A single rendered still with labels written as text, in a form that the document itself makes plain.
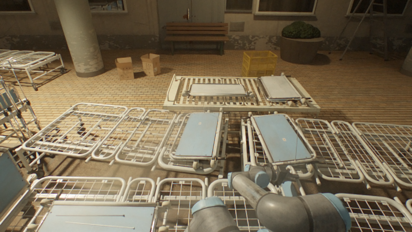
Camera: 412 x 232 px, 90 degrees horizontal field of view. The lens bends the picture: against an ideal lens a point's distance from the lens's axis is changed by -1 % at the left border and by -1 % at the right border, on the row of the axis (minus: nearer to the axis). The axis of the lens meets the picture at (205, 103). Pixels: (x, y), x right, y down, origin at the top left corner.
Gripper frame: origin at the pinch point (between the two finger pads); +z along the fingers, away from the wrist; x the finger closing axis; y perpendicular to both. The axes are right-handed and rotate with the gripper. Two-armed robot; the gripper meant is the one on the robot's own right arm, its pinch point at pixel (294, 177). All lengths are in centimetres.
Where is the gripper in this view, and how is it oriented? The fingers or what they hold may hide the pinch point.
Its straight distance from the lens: 158.0
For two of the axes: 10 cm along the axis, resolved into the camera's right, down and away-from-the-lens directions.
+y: 0.0, 5.1, -8.6
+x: 1.8, -8.5, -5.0
